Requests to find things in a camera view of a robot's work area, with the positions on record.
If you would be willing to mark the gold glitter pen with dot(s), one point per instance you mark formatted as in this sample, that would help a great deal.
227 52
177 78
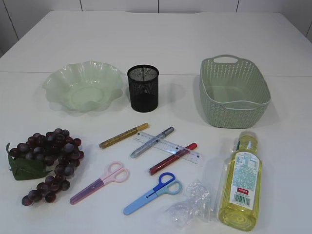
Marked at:
123 136

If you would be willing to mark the clear plastic sheet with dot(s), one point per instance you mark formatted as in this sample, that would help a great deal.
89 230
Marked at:
198 206

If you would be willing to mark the green plastic woven basket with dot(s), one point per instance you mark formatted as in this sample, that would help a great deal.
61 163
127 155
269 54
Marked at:
233 92

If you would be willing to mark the pink scissors with cover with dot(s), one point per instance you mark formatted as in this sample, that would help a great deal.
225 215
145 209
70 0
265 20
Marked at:
114 172

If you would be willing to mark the black mesh pen holder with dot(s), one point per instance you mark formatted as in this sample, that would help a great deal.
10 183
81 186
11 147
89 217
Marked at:
143 87

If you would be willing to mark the red glitter pen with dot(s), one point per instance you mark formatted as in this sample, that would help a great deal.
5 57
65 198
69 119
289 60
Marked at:
171 159

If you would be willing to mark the silver glitter pen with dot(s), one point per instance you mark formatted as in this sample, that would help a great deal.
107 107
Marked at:
149 144

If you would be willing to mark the blue scissors with cover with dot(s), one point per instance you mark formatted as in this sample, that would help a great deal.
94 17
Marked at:
167 184

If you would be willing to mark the clear plastic ruler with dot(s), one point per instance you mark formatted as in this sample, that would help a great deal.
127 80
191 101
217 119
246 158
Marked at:
169 147

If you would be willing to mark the purple artificial grape bunch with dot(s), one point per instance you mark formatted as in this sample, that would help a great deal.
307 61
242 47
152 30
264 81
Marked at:
53 156

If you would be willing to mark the green wavy glass plate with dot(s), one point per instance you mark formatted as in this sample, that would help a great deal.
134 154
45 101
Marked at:
84 87

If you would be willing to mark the yellow tea drink bottle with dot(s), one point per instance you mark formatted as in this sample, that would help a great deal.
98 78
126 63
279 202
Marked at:
239 205

